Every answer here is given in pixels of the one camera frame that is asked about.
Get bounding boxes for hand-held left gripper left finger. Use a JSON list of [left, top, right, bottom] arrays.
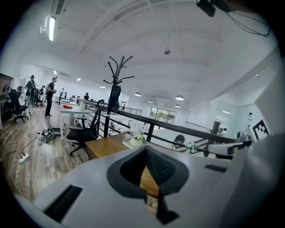
[[106, 147, 147, 204]]

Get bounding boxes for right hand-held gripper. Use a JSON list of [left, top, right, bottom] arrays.
[[207, 119, 270, 159]]

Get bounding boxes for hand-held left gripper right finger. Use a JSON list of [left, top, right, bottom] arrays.
[[146, 147, 190, 225]]

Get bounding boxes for white rectangular tray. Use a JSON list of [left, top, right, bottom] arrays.
[[122, 136, 149, 149]]

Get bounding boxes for potted pink artificial flowers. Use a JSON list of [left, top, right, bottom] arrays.
[[130, 129, 147, 147]]

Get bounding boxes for white pot with flowers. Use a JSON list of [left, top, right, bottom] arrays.
[[185, 141, 198, 155]]

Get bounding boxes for black railing with wooden handrail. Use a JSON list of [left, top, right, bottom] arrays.
[[77, 98, 236, 156]]

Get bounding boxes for black coat rack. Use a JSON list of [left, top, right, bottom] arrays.
[[102, 55, 135, 139]]

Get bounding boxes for black mesh office chair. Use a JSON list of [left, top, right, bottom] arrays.
[[66, 99, 108, 157]]

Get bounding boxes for black-framed window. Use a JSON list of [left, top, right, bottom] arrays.
[[149, 106, 178, 124]]

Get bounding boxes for black metal balcony railing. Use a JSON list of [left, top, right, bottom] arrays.
[[120, 106, 143, 116]]

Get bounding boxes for white desk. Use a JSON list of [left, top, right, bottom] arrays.
[[58, 104, 91, 141]]

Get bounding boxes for black hanging bag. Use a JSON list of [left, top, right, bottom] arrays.
[[108, 84, 122, 112]]

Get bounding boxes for white power strip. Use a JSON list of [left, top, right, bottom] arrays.
[[18, 152, 30, 163]]

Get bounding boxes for white ceiling air conditioner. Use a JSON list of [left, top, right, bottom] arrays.
[[51, 0, 66, 16]]

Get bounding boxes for brown wooden post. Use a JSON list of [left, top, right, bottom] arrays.
[[210, 120, 221, 143]]

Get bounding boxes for bundle of cables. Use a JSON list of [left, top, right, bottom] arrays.
[[38, 126, 56, 146]]

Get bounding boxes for black head-worn camera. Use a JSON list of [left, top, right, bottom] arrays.
[[196, 0, 216, 18]]

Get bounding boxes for fluorescent tube light with bracket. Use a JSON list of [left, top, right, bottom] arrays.
[[48, 16, 57, 42]]

